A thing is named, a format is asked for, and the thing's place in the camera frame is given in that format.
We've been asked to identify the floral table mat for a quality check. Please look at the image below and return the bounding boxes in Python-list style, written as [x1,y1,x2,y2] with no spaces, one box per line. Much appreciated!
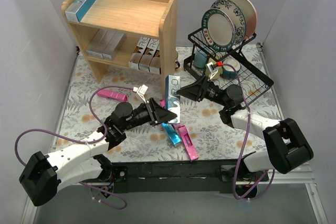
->
[51,55,283,162]

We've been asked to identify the pink toothpaste box front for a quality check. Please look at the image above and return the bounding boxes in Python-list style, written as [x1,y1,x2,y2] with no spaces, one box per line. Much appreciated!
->
[178,125,198,162]

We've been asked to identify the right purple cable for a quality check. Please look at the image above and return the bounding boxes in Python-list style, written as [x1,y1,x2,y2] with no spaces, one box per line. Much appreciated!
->
[222,63,276,200]

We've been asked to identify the brown silver RO toothpaste box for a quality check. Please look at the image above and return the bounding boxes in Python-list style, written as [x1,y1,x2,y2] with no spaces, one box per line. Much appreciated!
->
[149,45,161,74]

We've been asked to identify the teal and white bowl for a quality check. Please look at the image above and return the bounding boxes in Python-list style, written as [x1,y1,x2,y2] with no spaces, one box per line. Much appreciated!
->
[223,58,241,79]

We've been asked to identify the black wire dish rack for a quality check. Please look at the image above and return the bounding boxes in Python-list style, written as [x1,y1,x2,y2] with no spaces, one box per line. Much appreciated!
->
[183,28,274,104]

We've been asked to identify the pink toothpaste box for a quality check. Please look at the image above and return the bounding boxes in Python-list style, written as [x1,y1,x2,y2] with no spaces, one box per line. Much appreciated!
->
[160,99,165,108]
[178,125,198,162]

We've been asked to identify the light blue mug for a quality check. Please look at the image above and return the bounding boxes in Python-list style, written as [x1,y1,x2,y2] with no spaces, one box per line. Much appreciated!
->
[194,47,207,68]

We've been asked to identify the white toothpaste box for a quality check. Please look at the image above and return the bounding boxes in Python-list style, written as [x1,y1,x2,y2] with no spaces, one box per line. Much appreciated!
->
[102,32,127,60]

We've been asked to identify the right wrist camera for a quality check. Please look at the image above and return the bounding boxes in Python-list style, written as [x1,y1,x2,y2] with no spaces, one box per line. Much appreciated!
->
[205,61,224,80]

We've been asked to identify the purple cable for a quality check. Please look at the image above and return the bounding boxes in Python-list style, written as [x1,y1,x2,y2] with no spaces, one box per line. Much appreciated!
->
[14,85,141,210]
[222,63,276,200]

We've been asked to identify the beige and pink plate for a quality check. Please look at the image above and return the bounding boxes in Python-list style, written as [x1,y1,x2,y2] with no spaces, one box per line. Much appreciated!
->
[230,0,258,39]

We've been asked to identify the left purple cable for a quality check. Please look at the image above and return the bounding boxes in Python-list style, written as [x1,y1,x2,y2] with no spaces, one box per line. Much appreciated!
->
[14,85,141,210]

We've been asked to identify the silver Protefix toothpaste box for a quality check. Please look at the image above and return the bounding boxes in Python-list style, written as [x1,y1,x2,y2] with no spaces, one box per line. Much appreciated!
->
[94,30,116,59]

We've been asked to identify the silver blue RO toothpaste box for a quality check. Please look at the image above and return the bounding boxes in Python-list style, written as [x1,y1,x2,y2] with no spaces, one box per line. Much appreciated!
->
[65,0,96,23]

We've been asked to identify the green rimmed white plate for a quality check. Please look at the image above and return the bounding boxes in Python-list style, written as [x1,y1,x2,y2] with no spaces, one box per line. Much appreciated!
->
[201,8,235,52]

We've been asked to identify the silver black RO toothpaste box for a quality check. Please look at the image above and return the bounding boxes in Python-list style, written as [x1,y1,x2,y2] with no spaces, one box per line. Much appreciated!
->
[128,37,150,70]

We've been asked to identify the yellow green mug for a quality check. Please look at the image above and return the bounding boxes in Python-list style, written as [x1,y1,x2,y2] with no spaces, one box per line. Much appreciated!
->
[205,58,221,81]

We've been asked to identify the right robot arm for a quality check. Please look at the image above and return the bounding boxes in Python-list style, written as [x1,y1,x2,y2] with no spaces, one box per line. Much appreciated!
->
[177,82,314,181]

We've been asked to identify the wooden two-tier shelf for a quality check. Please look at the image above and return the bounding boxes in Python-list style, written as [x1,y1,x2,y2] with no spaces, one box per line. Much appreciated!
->
[61,0,178,91]

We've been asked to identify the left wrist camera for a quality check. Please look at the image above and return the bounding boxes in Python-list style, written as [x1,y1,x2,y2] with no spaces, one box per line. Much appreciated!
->
[132,84,148,104]

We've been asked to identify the cyan toothpaste box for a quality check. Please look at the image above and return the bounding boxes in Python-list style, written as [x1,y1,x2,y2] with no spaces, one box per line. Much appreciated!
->
[165,75,181,124]
[162,123,182,147]

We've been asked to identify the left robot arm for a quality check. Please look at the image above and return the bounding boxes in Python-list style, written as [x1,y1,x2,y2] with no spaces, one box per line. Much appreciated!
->
[19,98,177,206]

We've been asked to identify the pink toothpaste box centre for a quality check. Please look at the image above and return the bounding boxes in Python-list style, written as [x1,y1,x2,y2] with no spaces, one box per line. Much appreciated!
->
[160,99,165,108]

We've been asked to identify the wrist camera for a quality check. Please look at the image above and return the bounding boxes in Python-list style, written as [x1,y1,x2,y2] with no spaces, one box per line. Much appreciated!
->
[132,84,148,104]
[205,61,224,80]

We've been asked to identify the blue floral patterned plate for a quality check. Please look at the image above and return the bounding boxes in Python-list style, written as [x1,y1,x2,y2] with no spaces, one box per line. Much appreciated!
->
[211,0,246,45]

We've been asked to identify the magenta toothpaste box far left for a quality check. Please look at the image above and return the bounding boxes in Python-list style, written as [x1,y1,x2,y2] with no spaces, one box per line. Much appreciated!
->
[97,89,128,102]

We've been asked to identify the dark striped toothpaste box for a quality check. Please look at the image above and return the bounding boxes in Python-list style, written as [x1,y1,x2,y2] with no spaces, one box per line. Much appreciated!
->
[139,39,159,72]

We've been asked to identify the yellow mug behind shelf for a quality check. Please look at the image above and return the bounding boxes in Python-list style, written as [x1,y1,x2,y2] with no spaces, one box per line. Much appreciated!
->
[175,51,181,70]

